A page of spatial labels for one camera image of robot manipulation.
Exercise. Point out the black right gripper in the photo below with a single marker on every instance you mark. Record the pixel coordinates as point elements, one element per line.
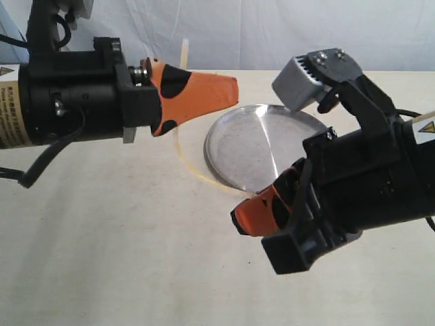
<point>326,201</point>

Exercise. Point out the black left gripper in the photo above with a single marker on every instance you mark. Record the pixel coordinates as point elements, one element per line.
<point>61,91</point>

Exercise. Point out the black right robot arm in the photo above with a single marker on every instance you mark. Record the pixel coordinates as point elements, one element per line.
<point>423,130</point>

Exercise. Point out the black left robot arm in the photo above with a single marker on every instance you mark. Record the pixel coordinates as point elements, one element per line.
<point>13,131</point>

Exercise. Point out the round silver metal plate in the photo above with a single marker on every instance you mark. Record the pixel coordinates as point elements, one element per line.
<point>250,146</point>

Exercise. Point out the white backdrop cloth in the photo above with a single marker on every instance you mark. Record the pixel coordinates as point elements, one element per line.
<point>264,35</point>

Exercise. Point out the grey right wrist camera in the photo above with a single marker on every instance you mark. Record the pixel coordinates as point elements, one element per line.
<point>308,78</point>

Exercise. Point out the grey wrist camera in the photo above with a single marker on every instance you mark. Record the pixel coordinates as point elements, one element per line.
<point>79,8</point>
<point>308,78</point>

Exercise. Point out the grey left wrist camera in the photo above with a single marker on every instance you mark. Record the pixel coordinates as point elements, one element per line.
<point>79,8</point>

